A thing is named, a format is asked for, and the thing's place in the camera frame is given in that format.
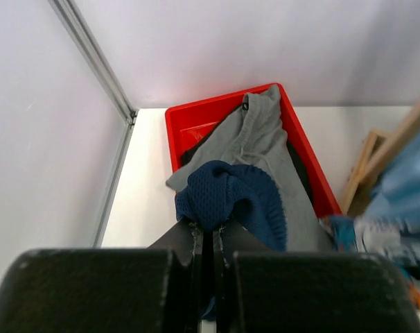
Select grey shorts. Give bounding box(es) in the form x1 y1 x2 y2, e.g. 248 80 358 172
166 84 332 252

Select red plastic bin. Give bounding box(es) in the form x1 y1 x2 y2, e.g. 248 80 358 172
165 83 342 217

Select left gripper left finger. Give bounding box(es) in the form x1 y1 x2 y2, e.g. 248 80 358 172
0 250 188 332

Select wooden clothes rack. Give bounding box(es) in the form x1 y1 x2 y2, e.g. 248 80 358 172
340 99 420 216

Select light blue shorts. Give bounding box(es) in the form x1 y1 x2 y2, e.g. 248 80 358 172
364 121 420 244

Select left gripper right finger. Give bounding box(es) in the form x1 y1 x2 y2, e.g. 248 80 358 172
226 253 420 332

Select left aluminium corner post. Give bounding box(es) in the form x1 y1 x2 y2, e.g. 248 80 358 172
46 0 139 248

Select colourful patterned shorts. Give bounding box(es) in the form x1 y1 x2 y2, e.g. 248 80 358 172
320 215 420 311

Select navy blue shorts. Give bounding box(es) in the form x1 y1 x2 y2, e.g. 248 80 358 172
175 160 289 320

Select black shorts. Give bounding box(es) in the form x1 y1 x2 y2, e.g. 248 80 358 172
180 116 314 204

